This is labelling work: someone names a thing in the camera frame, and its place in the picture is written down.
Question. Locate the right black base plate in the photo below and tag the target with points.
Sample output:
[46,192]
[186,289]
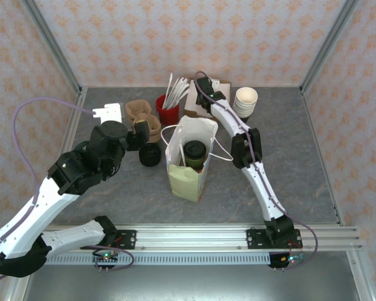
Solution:
[255,239]

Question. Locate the white paper cup stack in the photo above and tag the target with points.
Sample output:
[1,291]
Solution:
[246,110]

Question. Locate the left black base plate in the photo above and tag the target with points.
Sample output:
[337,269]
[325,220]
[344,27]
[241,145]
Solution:
[128,239]

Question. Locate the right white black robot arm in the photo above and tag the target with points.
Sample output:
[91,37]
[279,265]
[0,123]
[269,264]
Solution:
[257,175]

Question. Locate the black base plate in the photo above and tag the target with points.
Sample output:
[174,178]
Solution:
[255,239]
[128,239]

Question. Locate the aluminium mounting rail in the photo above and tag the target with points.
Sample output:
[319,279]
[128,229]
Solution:
[191,238]

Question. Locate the aluminium table edge rail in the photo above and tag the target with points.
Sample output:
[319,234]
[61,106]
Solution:
[319,141]
[72,122]

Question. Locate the red straw holder cup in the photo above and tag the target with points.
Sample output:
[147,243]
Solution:
[169,116]

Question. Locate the circuit board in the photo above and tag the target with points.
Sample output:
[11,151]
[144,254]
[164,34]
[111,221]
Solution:
[106,258]
[288,259]

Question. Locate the white paper takeout bag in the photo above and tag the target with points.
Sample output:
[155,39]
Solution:
[185,185]

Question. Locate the black plastic cup lid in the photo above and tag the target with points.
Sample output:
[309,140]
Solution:
[194,149]

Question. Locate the grey metal panel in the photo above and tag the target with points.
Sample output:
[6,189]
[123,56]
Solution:
[191,283]

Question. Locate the aluminium frame post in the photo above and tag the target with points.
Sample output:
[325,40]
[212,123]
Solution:
[55,47]
[328,47]

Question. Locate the left circuit board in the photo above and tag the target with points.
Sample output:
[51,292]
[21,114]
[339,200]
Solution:
[106,258]

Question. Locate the right circuit board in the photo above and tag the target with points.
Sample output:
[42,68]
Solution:
[288,259]

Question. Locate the stack of black cup lids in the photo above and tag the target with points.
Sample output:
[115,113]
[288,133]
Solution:
[150,156]

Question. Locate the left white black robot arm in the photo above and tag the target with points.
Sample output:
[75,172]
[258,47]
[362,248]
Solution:
[28,216]

